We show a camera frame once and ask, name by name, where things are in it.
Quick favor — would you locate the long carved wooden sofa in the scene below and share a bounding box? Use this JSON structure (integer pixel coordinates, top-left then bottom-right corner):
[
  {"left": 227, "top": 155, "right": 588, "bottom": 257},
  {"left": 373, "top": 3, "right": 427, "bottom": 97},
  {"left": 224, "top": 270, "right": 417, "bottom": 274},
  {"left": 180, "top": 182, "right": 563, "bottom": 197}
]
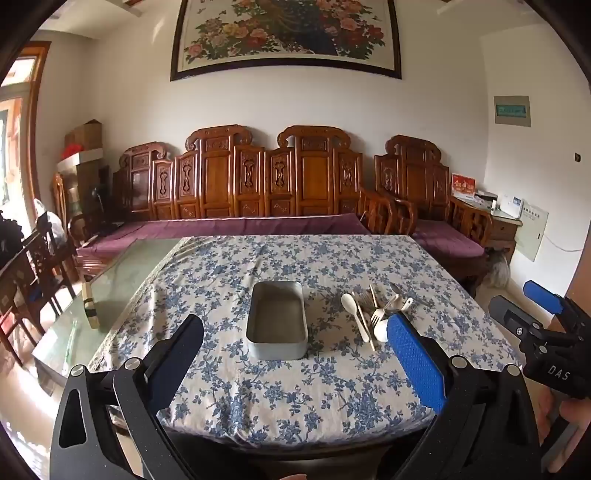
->
[{"left": 74, "top": 124, "right": 402, "bottom": 278}]

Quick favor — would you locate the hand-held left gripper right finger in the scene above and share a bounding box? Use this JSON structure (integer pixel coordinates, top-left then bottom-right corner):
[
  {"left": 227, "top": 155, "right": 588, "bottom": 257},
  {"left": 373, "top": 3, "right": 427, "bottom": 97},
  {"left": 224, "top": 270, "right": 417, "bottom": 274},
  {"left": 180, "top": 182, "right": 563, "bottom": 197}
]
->
[{"left": 386, "top": 313, "right": 542, "bottom": 480}]

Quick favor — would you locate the wooden door frame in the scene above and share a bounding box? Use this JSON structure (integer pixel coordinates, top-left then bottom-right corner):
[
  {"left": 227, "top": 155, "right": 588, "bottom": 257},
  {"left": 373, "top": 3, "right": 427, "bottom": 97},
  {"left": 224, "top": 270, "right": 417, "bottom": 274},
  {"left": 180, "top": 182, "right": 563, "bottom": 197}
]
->
[{"left": 0, "top": 41, "right": 52, "bottom": 217}]

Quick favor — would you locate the dark cabinet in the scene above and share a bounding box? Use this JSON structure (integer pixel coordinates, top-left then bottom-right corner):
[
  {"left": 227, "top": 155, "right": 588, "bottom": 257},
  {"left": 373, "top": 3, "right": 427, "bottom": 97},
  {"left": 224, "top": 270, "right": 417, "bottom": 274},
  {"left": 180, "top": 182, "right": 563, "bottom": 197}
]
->
[{"left": 69, "top": 164, "right": 112, "bottom": 224}]

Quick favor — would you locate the person's right hand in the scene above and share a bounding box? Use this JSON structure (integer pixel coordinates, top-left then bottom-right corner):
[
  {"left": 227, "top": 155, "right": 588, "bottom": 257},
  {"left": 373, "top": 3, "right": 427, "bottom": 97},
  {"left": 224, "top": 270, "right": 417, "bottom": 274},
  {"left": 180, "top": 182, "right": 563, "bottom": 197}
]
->
[{"left": 536, "top": 390, "right": 591, "bottom": 446}]

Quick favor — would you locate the pale electrical panel cover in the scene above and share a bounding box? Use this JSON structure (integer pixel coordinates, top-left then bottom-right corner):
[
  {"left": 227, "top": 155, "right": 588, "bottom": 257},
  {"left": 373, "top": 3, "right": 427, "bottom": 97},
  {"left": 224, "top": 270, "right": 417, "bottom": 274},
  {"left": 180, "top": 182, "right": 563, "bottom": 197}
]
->
[{"left": 513, "top": 203, "right": 549, "bottom": 262}]

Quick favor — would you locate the white flat box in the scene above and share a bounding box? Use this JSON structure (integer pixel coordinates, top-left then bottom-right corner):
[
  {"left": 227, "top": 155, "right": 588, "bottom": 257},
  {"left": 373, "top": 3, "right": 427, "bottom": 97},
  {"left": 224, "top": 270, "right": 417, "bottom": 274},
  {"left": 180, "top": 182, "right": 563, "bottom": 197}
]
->
[{"left": 56, "top": 148, "right": 105, "bottom": 175}]

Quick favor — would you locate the brown cardboard box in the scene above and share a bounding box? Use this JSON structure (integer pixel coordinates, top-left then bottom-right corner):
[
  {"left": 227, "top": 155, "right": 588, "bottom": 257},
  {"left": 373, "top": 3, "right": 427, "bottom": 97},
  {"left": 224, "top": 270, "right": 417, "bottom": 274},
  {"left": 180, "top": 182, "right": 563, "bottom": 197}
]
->
[{"left": 65, "top": 120, "right": 103, "bottom": 151}]

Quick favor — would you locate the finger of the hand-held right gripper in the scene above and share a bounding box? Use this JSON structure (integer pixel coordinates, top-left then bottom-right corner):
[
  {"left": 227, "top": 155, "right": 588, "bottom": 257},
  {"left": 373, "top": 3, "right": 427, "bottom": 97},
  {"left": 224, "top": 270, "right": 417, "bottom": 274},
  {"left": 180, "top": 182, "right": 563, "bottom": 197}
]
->
[
  {"left": 523, "top": 280, "right": 591, "bottom": 326},
  {"left": 488, "top": 295, "right": 550, "bottom": 344}
]

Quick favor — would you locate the dark cloth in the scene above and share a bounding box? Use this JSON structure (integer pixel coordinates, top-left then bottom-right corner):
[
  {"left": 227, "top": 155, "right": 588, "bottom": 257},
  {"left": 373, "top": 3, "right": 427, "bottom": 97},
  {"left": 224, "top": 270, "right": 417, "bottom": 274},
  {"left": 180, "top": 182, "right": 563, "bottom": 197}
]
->
[{"left": 0, "top": 210, "right": 25, "bottom": 274}]

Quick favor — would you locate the framed floral painting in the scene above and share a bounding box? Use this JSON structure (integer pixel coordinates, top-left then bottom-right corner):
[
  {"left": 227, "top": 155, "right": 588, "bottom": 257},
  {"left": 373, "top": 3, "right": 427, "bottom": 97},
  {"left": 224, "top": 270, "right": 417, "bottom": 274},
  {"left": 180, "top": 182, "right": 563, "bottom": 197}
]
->
[{"left": 170, "top": 0, "right": 402, "bottom": 82}]

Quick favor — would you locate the carved wooden chair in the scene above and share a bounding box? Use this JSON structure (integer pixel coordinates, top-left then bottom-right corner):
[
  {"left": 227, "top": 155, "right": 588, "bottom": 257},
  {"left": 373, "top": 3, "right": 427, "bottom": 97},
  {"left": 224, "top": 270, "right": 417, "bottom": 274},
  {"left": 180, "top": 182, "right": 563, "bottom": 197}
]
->
[
  {"left": 0, "top": 256, "right": 49, "bottom": 367},
  {"left": 25, "top": 217, "right": 81, "bottom": 301}
]

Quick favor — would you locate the smiley-handled metal spoon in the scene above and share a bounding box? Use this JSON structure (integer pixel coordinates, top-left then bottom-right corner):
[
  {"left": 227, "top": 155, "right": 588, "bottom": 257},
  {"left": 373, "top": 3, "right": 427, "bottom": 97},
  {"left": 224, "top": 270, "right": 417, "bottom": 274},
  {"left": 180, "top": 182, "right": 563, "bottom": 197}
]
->
[{"left": 390, "top": 282, "right": 435, "bottom": 308}]

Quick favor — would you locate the rectangular metal tin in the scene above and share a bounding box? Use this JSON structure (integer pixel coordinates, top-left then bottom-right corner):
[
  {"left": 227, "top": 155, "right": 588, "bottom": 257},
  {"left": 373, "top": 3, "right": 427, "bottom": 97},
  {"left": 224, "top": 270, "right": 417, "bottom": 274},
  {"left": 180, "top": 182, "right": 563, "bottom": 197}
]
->
[{"left": 246, "top": 281, "right": 309, "bottom": 359}]

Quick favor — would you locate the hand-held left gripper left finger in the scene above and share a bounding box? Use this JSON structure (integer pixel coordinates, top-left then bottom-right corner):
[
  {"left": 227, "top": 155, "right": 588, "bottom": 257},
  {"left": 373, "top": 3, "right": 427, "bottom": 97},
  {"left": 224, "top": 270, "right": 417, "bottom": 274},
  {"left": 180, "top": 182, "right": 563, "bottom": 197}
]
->
[{"left": 48, "top": 315, "right": 205, "bottom": 480}]

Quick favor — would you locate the carved wooden armchair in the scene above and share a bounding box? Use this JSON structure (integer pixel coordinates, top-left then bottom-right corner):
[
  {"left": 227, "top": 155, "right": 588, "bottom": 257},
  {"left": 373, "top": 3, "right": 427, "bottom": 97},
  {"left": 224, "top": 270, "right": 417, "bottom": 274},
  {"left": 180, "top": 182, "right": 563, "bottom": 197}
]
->
[{"left": 375, "top": 135, "right": 494, "bottom": 296}]

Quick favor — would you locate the wooden side table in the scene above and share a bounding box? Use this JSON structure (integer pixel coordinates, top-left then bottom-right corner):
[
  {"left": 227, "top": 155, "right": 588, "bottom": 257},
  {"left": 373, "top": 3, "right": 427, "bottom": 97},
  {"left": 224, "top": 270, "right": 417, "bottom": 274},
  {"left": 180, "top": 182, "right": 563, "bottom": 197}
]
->
[{"left": 455, "top": 194, "right": 523, "bottom": 265}]

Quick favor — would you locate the red card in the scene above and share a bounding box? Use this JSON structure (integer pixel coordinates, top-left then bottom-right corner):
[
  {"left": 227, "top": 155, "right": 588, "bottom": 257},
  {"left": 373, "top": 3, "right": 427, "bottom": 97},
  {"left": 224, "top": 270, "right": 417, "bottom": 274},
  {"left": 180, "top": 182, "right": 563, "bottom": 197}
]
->
[{"left": 451, "top": 173, "right": 476, "bottom": 199}]

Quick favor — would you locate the grey wall box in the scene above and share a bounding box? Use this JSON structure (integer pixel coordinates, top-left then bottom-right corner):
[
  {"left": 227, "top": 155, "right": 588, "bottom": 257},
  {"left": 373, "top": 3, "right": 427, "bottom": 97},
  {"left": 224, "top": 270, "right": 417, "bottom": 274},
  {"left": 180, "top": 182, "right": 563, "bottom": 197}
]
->
[{"left": 494, "top": 95, "right": 531, "bottom": 127}]

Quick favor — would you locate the white cable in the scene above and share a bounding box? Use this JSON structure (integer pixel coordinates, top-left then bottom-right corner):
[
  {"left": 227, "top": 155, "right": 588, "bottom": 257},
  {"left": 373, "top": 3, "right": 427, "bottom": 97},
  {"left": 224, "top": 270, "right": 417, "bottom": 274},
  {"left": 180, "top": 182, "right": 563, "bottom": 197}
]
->
[{"left": 540, "top": 233, "right": 583, "bottom": 253}]

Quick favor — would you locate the grey plastic bag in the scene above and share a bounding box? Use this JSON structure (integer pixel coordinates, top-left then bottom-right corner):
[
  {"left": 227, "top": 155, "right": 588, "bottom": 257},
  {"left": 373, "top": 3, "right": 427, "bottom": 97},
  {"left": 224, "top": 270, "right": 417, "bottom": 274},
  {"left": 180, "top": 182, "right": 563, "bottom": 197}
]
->
[{"left": 485, "top": 249, "right": 509, "bottom": 288}]

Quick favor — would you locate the blue floral tablecloth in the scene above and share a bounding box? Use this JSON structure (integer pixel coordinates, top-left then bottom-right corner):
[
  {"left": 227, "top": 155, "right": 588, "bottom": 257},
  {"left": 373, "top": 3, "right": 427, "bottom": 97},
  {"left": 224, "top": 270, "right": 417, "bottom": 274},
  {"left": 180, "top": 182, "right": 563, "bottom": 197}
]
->
[{"left": 88, "top": 234, "right": 525, "bottom": 450}]

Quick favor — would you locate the long-handled white spoon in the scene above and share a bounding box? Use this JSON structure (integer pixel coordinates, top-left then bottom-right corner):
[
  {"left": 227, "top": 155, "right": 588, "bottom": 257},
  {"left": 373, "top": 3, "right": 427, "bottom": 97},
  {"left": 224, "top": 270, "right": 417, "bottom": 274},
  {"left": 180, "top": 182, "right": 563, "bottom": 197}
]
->
[{"left": 373, "top": 298, "right": 414, "bottom": 343}]

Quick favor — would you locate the white plastic bag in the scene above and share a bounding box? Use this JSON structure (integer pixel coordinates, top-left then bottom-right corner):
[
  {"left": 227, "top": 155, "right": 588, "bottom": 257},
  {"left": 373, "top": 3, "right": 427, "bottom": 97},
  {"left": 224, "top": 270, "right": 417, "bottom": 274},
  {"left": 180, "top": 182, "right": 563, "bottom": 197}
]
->
[{"left": 34, "top": 198, "right": 68, "bottom": 246}]

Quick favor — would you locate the small white spoon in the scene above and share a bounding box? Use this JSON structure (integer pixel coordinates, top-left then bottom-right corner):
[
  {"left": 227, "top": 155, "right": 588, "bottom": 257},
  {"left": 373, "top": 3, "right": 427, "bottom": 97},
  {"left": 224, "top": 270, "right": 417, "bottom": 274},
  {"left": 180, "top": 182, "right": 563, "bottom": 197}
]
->
[{"left": 341, "top": 293, "right": 365, "bottom": 329}]

